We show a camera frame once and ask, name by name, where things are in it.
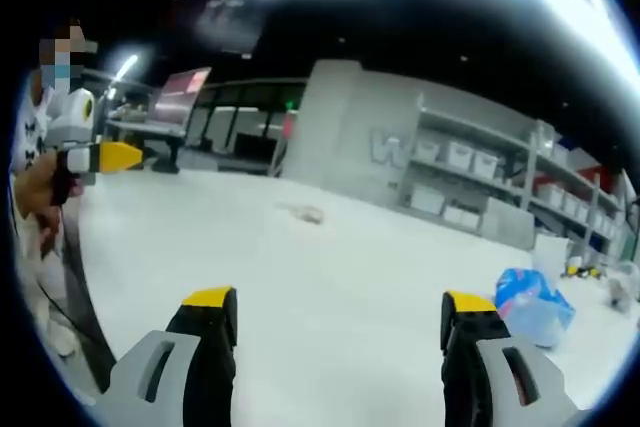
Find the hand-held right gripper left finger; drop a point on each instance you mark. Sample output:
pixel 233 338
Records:
pixel 150 387

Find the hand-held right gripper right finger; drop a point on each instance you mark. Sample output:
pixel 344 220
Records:
pixel 500 387

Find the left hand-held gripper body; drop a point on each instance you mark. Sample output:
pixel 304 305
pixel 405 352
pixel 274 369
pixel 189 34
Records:
pixel 67 119

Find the clear resealable bag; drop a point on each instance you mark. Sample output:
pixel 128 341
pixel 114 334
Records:
pixel 306 212

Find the blue plastic bag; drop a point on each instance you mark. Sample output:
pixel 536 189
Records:
pixel 532 309

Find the person's left hand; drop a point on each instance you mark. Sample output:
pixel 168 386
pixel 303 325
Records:
pixel 35 187

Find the person in white clothes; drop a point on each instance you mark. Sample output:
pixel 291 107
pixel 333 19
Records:
pixel 30 127

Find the grey work table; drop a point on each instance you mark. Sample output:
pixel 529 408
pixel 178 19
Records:
pixel 145 129

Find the long ceiling lamp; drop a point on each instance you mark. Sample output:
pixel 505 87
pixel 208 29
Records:
pixel 125 68

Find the silver pink machine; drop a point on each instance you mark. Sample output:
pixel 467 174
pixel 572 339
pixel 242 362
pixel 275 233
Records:
pixel 177 97

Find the white paper container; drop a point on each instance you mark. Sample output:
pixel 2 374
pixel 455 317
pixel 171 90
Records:
pixel 550 254

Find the yellow black tool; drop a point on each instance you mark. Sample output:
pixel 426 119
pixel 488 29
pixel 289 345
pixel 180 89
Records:
pixel 585 271

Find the crumpled clear wrapper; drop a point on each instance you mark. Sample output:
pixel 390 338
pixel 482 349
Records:
pixel 620 291

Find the grey shelf unit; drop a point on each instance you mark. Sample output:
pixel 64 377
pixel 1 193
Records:
pixel 530 172

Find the row of white storage bins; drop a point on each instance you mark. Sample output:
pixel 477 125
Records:
pixel 472 157

